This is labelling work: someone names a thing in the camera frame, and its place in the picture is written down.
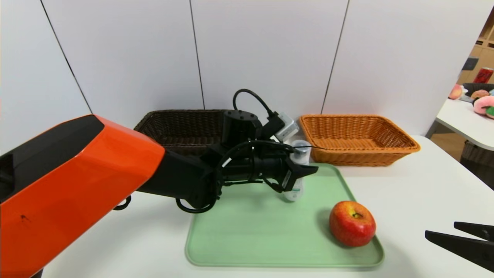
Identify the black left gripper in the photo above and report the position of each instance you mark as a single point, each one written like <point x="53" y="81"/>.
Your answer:
<point x="287" y="178"/>

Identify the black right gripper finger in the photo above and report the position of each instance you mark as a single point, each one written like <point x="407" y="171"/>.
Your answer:
<point x="476" y="229"/>
<point x="467" y="249"/>

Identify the white bottle with clear cap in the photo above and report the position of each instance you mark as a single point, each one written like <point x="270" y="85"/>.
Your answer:
<point x="295" y="194"/>

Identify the red apple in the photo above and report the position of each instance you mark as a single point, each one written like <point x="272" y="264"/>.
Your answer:
<point x="352" y="226"/>

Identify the orange and black left arm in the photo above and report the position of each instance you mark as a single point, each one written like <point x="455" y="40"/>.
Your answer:
<point x="77" y="173"/>

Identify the orange wicker basket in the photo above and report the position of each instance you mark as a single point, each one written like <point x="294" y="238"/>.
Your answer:
<point x="359" y="158"/>

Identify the dark brown wicker basket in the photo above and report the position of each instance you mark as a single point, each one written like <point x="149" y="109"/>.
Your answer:
<point x="173" y="127"/>

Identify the light green plastic tray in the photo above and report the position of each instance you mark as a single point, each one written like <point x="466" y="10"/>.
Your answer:
<point x="270" y="231"/>

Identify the dark woven bin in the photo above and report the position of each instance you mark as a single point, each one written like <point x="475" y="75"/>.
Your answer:
<point x="474" y="154"/>

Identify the white side table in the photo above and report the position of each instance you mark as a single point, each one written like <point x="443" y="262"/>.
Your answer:
<point x="463" y="123"/>

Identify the pink peach plush toy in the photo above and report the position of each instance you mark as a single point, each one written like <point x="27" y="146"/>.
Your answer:
<point x="483" y="105"/>

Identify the brown plush toy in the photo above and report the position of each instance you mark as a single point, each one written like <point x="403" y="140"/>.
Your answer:
<point x="479" y="94"/>

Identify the small peach plush toy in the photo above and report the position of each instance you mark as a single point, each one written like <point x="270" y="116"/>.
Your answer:
<point x="456" y="92"/>

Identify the black bowl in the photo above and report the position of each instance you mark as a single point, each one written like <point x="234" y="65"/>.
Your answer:
<point x="476" y="86"/>

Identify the red soda can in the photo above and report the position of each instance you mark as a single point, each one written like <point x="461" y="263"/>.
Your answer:
<point x="483" y="75"/>

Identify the dark grey box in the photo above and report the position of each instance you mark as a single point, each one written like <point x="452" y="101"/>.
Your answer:
<point x="469" y="63"/>

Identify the wooden shelf unit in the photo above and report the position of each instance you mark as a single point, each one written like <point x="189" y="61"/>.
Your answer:
<point x="485" y="54"/>

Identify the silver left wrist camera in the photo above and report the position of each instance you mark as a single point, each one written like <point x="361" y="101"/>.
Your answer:
<point x="287" y="129"/>

